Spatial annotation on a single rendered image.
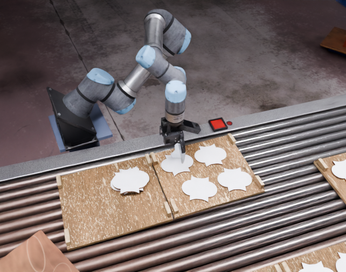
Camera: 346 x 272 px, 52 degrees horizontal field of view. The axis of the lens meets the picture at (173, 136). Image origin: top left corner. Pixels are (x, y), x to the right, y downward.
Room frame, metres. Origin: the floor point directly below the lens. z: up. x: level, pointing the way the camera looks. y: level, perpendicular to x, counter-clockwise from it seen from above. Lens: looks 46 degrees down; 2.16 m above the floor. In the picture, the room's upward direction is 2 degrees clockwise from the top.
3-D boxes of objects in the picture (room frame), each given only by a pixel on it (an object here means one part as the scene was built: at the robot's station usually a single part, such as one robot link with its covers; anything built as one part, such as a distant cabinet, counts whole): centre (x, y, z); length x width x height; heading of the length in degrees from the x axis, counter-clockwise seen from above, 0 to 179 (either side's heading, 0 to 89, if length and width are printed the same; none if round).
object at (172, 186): (0.98, -0.15, 0.93); 0.41 x 0.35 x 0.02; 111
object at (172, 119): (1.01, 0.00, 1.25); 0.08 x 0.08 x 0.05
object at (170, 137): (1.01, 0.00, 1.17); 0.09 x 0.08 x 0.12; 111
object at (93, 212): (0.83, 0.24, 0.93); 0.41 x 0.35 x 0.02; 111
